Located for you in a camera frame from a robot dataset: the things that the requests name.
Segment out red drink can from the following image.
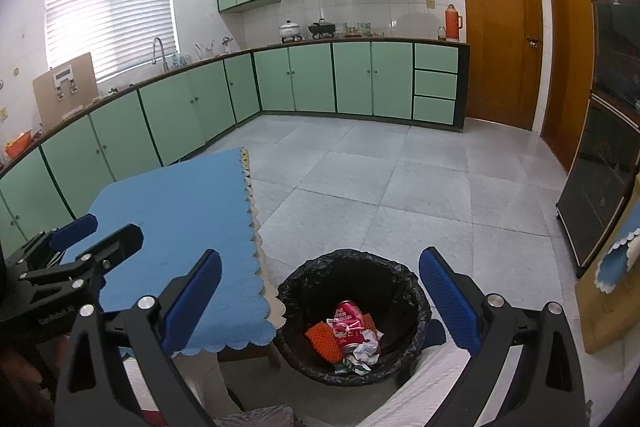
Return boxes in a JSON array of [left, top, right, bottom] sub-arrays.
[[332, 300, 372, 352]]

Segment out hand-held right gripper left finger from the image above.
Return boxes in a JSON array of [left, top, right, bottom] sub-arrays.
[[55, 249, 223, 427]]

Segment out white tissue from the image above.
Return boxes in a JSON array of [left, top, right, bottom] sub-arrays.
[[351, 329, 386, 366]]

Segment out green base cabinets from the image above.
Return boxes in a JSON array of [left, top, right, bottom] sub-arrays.
[[0, 42, 471, 253]]

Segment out wooden side table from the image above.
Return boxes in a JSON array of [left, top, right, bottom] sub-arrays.
[[574, 187, 640, 355]]

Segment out white window blind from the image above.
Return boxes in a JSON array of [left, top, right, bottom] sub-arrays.
[[45, 0, 180, 82]]

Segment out black lined trash bin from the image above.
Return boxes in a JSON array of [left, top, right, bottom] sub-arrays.
[[276, 248, 432, 388]]

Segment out grey cloth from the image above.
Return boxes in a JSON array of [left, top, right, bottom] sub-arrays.
[[215, 404, 306, 427]]

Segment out orange basket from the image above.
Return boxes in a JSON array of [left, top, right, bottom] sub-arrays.
[[5, 132, 34, 158]]

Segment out dark glass cabinet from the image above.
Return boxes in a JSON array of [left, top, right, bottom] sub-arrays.
[[556, 0, 640, 278]]

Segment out metal kitchen faucet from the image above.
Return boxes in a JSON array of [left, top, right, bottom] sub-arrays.
[[151, 37, 168, 74]]

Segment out dark blue cloth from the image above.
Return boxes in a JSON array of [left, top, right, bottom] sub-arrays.
[[420, 319, 447, 350]]

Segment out blue scalloped table mat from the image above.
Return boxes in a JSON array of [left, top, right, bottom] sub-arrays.
[[60, 148, 277, 355], [595, 202, 640, 296]]

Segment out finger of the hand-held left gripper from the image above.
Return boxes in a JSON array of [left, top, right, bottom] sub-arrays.
[[15, 213, 98, 266], [19, 223, 145, 291]]

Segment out green white plastic bag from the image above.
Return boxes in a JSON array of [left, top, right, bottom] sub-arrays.
[[331, 353, 372, 376]]

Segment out person's left forearm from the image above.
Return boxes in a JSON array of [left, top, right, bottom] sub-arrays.
[[0, 341, 57, 389]]

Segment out black wok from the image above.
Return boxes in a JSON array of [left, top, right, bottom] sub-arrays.
[[307, 19, 336, 39]]

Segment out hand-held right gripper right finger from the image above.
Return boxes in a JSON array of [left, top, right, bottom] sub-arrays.
[[419, 247, 587, 427]]

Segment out wooden door in frame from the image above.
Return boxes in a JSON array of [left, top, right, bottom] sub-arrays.
[[542, 0, 596, 172]]

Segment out closed wooden door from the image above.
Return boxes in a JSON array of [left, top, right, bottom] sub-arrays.
[[456, 0, 545, 132]]

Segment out beige scalloped mat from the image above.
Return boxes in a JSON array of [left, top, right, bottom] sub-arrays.
[[241, 147, 287, 333]]

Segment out large orange foam net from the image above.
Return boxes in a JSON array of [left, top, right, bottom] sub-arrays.
[[305, 313, 376, 364]]

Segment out orange thermos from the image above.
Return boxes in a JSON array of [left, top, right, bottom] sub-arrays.
[[445, 4, 464, 42]]

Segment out brown board with clips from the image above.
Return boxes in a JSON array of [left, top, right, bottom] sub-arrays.
[[32, 52, 100, 130]]

